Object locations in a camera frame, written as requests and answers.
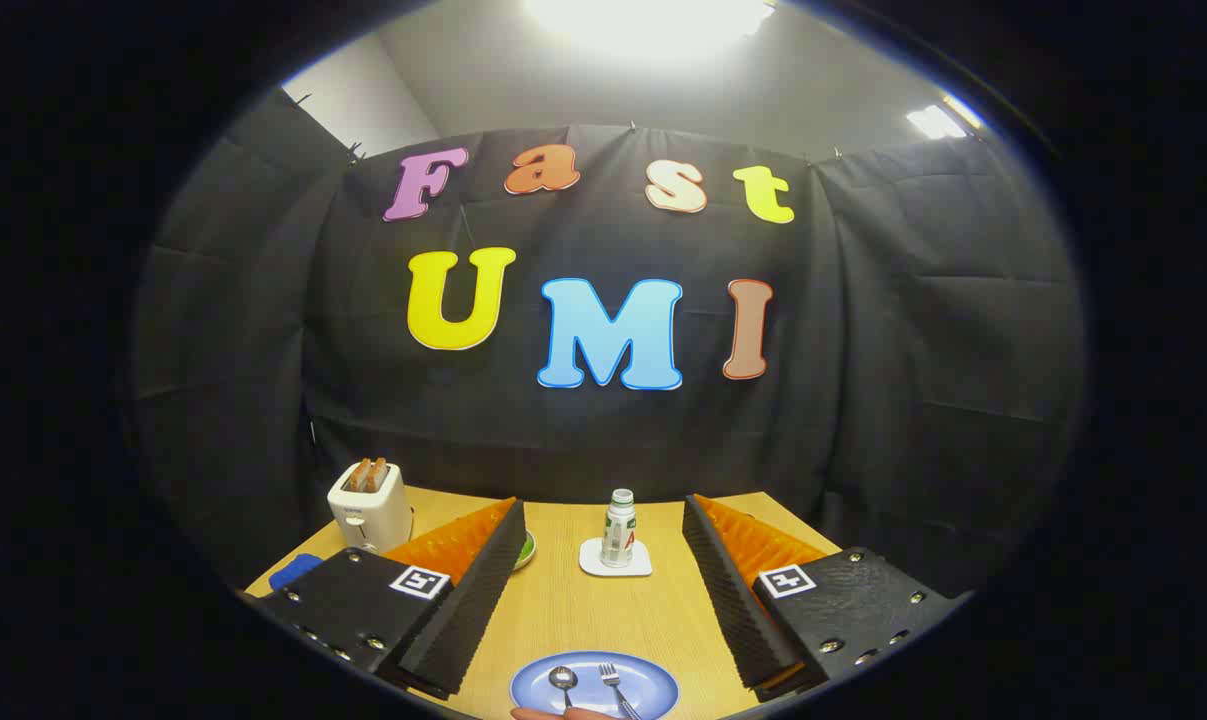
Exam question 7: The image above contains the fork with checked blue handle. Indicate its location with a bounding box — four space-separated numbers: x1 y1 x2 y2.
598 663 642 720

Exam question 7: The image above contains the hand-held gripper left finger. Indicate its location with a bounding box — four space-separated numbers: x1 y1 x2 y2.
253 497 527 701

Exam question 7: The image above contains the blue round plate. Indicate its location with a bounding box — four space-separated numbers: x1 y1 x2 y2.
509 651 681 720

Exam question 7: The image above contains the small ceiling light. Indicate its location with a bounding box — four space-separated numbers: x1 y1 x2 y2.
906 93 986 141

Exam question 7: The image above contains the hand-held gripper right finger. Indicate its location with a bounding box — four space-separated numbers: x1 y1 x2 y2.
682 493 969 703

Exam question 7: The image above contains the white square coaster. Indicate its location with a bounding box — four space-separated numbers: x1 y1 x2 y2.
579 538 654 578

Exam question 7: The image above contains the white toaster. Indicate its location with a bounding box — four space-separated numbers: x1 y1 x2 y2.
327 470 414 554

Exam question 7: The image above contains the blue folded cloth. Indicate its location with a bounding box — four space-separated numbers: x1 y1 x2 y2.
268 553 324 593

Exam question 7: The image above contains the white bottle green cap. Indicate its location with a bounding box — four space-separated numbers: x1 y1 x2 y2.
603 489 638 569

